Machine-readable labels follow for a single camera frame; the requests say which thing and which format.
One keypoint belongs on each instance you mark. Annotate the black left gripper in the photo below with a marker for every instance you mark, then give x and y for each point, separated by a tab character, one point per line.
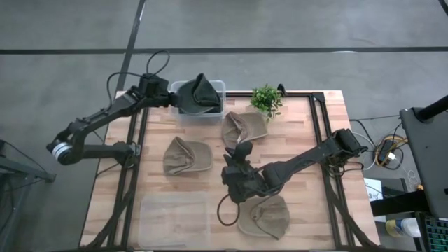
154	89

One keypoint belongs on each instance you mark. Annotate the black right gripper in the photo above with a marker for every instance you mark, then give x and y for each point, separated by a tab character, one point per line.
245	182

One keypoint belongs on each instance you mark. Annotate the beige fabric hat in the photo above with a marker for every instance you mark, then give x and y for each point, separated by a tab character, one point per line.
196	155
269	220
245	127

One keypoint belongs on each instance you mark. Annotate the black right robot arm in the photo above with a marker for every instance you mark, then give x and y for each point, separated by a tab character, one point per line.
308	154

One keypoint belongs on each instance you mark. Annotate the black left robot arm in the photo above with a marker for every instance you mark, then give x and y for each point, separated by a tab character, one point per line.
105	113

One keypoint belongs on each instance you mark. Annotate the clear plastic storage bin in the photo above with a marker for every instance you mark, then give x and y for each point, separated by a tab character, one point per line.
173	220
199	119

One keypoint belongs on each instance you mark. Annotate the green plant in white pot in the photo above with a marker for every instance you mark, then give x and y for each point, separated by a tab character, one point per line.
266	99

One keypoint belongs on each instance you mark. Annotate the white paper sheet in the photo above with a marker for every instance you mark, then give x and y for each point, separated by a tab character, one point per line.
371	189

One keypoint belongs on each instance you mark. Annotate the black power adapter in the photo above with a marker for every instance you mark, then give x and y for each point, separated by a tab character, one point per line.
385	151

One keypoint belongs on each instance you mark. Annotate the grey metal chair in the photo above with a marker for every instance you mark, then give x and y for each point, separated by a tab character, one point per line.
35	173

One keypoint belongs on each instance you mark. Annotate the black box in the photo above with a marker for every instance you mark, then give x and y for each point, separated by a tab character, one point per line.
399	203

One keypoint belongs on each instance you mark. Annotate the white plastic bottle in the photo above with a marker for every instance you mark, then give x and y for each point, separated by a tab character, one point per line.
406	227

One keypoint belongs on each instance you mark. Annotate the dark grey computer cart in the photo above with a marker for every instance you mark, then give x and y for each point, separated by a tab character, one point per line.
427	157

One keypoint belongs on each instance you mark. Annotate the black pole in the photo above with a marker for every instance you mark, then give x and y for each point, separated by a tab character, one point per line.
434	108

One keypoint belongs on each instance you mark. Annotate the black keyboard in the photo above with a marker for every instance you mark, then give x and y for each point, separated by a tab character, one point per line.
437	234

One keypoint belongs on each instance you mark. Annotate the black aluminium rig frame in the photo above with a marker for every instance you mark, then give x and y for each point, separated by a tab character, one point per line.
297	94

